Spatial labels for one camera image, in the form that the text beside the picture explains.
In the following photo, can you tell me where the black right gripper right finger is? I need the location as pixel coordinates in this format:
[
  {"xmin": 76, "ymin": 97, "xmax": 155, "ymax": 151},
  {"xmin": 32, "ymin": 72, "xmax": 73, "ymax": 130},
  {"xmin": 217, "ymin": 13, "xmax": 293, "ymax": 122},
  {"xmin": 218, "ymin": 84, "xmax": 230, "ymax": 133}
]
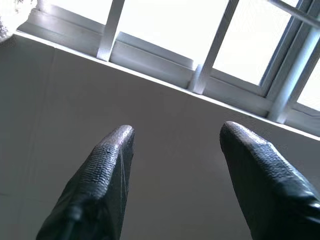
[{"xmin": 219, "ymin": 121, "xmax": 320, "ymax": 240}]

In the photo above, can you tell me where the white window frame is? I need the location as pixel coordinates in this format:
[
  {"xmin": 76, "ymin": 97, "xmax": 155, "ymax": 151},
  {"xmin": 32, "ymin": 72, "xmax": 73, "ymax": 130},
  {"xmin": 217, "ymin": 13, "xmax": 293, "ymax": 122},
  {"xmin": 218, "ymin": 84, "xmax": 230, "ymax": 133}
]
[{"xmin": 14, "ymin": 0, "xmax": 320, "ymax": 139}]

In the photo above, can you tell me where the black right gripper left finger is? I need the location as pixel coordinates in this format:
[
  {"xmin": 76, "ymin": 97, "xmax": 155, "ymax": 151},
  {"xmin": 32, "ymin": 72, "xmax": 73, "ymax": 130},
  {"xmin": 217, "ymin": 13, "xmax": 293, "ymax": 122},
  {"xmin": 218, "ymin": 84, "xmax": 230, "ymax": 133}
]
[{"xmin": 36, "ymin": 124, "xmax": 136, "ymax": 240}]

